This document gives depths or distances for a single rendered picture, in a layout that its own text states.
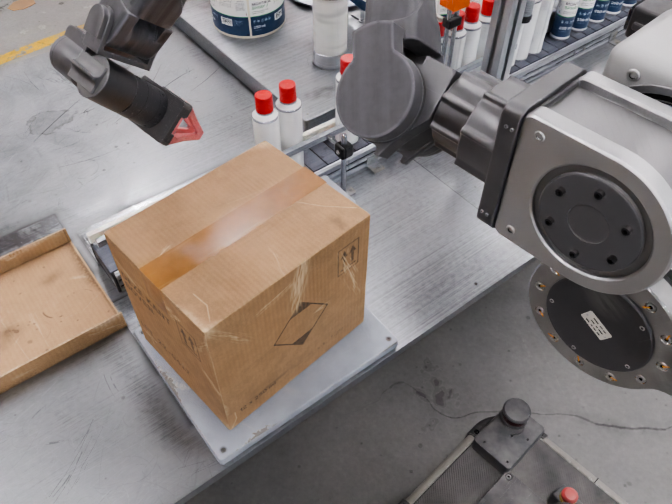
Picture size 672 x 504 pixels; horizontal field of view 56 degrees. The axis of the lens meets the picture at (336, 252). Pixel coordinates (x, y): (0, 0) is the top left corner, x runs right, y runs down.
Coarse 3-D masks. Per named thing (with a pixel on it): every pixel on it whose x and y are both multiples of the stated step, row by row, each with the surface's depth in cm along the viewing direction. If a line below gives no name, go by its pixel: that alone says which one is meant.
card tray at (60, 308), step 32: (32, 256) 123; (64, 256) 124; (0, 288) 119; (32, 288) 119; (64, 288) 119; (96, 288) 119; (0, 320) 114; (32, 320) 114; (64, 320) 114; (96, 320) 114; (0, 352) 109; (32, 352) 110; (64, 352) 108; (0, 384) 103
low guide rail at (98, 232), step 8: (312, 128) 138; (320, 128) 138; (328, 128) 140; (304, 136) 137; (312, 136) 138; (144, 208) 122; (128, 216) 120; (112, 224) 119; (88, 232) 117; (96, 232) 117
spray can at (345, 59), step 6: (348, 54) 127; (342, 60) 125; (348, 60) 125; (342, 66) 126; (342, 72) 127; (336, 78) 129; (336, 84) 130; (336, 90) 131; (336, 108) 134; (336, 114) 135; (336, 120) 136; (342, 132) 137; (348, 132) 137; (336, 138) 140; (348, 138) 138; (354, 138) 139; (354, 144) 140
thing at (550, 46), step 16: (608, 16) 178; (624, 16) 178; (576, 32) 172; (592, 32) 173; (544, 48) 167; (560, 48) 167; (528, 64) 162; (320, 144) 140; (368, 144) 140; (304, 160) 136; (320, 160) 137; (336, 160) 137; (112, 256) 118; (112, 272) 116
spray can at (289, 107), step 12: (288, 84) 120; (288, 96) 120; (276, 108) 123; (288, 108) 122; (300, 108) 123; (288, 120) 123; (300, 120) 125; (288, 132) 125; (300, 132) 127; (288, 144) 128; (300, 156) 131
